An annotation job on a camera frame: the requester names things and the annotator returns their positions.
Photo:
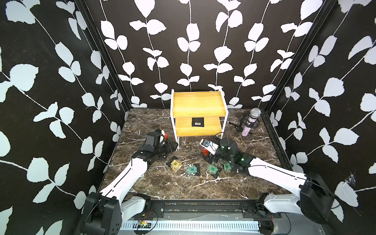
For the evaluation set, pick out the small green tea bag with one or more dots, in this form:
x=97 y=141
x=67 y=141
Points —
x=227 y=167

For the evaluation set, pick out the teal floral tea bag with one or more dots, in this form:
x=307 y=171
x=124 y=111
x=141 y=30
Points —
x=193 y=170

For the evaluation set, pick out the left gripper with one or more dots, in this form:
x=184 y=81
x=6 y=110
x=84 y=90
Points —
x=169 y=144

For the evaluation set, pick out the purple glitter microphone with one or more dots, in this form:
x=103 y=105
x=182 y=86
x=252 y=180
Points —
x=250 y=121

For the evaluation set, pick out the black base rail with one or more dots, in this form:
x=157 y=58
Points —
x=249 y=208

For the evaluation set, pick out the green label tea bag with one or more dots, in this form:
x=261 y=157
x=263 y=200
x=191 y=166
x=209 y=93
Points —
x=213 y=170

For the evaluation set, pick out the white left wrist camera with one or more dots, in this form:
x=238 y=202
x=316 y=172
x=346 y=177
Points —
x=161 y=136

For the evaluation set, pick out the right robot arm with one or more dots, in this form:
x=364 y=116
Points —
x=308 y=194

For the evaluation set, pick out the white slotted cable duct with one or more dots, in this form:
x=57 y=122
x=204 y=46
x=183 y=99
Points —
x=195 y=226

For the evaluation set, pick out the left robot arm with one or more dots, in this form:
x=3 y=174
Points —
x=117 y=188

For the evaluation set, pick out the wooden two-tier metal shelf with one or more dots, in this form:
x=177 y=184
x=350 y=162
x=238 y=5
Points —
x=187 y=105

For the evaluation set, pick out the yellow label tea bag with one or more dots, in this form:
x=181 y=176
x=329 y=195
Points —
x=174 y=163

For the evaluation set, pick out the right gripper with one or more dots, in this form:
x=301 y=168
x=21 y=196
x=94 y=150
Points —
x=210 y=157

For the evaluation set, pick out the small green circuit board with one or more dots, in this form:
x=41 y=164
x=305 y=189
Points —
x=143 y=225

